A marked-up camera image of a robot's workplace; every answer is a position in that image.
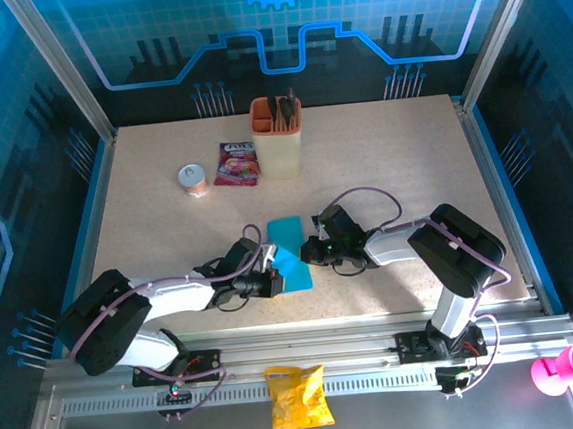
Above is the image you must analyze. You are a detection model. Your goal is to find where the beige utensil holder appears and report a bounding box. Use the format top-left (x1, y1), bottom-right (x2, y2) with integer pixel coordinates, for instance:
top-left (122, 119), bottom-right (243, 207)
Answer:
top-left (247, 93), bottom-right (308, 182)

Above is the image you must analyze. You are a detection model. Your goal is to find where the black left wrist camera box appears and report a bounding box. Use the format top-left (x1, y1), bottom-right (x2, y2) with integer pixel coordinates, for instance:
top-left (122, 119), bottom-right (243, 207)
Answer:
top-left (225, 234), bottom-right (281, 277)

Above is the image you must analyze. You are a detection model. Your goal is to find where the purple candy bag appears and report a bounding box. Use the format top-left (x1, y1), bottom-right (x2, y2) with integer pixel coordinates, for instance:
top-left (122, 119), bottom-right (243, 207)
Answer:
top-left (209, 139), bottom-right (264, 191)

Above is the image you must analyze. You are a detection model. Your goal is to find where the small tin can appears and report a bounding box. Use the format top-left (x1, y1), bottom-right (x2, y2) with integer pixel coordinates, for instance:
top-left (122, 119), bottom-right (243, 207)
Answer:
top-left (176, 162), bottom-right (211, 201)

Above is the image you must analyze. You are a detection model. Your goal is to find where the slotted aluminium cable duct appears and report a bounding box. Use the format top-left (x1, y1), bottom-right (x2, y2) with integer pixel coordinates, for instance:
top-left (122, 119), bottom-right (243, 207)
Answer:
top-left (61, 366), bottom-right (443, 421)

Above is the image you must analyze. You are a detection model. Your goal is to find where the yellow chip bag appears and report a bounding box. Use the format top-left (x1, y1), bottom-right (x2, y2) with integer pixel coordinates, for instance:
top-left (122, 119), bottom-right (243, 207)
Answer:
top-left (263, 361), bottom-right (336, 429)

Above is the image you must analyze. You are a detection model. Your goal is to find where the blue paper sheet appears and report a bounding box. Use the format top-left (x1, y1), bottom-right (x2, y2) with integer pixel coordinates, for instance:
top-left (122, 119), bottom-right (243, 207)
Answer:
top-left (265, 216), bottom-right (316, 295)

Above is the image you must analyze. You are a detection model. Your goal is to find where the aluminium frame rail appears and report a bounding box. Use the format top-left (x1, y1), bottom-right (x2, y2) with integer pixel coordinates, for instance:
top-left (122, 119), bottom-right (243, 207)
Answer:
top-left (41, 298), bottom-right (573, 397)

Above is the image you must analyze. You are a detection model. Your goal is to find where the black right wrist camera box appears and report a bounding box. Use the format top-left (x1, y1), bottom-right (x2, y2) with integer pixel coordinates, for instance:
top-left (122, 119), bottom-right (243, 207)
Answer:
top-left (313, 204), bottom-right (364, 247)

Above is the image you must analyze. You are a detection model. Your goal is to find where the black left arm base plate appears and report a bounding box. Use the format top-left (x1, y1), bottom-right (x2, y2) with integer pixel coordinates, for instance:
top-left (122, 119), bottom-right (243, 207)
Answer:
top-left (129, 348), bottom-right (226, 390)

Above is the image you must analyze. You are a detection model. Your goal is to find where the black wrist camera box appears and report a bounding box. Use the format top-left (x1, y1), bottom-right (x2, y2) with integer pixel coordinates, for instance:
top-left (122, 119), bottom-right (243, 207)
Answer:
top-left (313, 204), bottom-right (364, 247)
top-left (225, 234), bottom-right (281, 277)

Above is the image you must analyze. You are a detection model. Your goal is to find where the black utensil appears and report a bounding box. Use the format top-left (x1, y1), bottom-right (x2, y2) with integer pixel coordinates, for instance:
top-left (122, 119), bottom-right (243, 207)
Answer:
top-left (264, 86), bottom-right (301, 128)

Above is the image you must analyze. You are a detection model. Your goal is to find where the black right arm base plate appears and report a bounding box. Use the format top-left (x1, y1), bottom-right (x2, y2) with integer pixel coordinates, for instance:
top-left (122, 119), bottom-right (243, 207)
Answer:
top-left (394, 325), bottom-right (489, 366)

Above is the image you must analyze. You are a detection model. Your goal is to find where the aluminium frame post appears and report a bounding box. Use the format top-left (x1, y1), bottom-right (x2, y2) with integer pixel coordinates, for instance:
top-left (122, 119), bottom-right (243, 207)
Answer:
top-left (2, 0), bottom-right (120, 152)
top-left (451, 0), bottom-right (559, 113)

